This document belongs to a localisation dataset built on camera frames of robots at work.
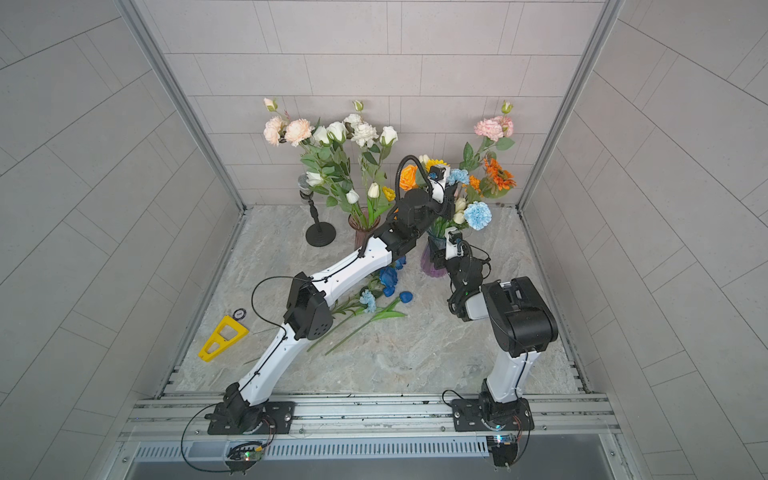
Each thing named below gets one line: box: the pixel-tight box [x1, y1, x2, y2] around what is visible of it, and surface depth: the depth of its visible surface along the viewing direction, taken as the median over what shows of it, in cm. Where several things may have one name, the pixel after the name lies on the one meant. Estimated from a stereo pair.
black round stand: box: [297, 173, 336, 248], surface depth 108 cm
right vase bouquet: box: [399, 101, 517, 239], surface depth 77 cm
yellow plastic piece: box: [198, 315, 250, 362], surface depth 84 cm
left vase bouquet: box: [262, 98, 399, 247], surface depth 84 cm
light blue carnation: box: [360, 289, 376, 314], surface depth 88 cm
